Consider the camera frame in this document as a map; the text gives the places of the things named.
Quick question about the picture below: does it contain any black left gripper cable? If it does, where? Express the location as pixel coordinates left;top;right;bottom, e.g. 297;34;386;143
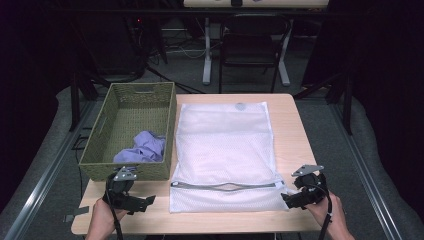
105;181;124;240

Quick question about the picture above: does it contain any white mesh laundry bag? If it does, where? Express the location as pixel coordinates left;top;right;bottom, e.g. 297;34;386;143
168;101;290;214

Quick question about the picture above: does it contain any black stand leg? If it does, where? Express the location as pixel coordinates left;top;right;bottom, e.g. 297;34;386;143
68;71;82;132
342;71;354;136

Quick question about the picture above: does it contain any person's right hand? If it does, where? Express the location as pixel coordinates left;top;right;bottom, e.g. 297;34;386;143
304;191;348;235

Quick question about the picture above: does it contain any metal floor rail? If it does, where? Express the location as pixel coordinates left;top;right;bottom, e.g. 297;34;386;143
2;99;98;240
332;102;405;240

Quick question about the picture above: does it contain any purple cloth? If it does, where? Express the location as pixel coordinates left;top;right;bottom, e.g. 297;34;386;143
113;130;167;164

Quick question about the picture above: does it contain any green woven basket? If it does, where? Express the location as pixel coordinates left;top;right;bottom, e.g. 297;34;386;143
78;81;177;182

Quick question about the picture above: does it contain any grey metal table bracket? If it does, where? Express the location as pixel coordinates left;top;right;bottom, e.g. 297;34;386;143
62;205;91;224

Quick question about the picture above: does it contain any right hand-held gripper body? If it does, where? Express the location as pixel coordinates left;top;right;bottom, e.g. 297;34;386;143
291;164;329;206

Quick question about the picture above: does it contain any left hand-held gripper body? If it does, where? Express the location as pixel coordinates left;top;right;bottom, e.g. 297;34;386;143
102;166;142;213

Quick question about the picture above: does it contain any white desk with legs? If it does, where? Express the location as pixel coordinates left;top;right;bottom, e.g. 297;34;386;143
183;0;330;88

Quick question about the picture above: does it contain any black folding chair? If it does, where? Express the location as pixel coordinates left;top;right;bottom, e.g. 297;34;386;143
218;13;293;95

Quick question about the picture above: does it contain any black floor cable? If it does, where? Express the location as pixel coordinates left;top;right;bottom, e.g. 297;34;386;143
70;126;92;201

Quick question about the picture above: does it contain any person's left hand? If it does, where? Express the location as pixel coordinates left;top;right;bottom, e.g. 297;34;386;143
91;197;130;235

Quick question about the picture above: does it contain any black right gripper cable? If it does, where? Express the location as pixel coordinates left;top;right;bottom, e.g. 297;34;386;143
309;183;334;240

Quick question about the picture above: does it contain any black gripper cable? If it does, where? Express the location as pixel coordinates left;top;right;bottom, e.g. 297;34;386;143
309;183;334;240
105;181;124;240

